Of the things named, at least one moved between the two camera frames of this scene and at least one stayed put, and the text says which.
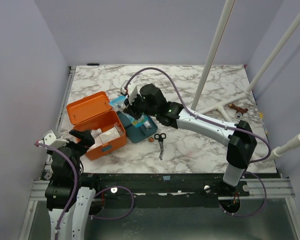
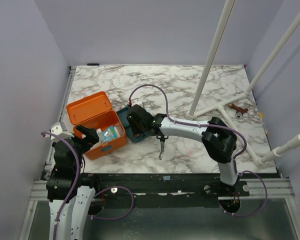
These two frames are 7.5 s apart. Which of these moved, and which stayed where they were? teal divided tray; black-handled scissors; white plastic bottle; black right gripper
Moved: black right gripper
Stayed: teal divided tray; white plastic bottle; black-handled scissors
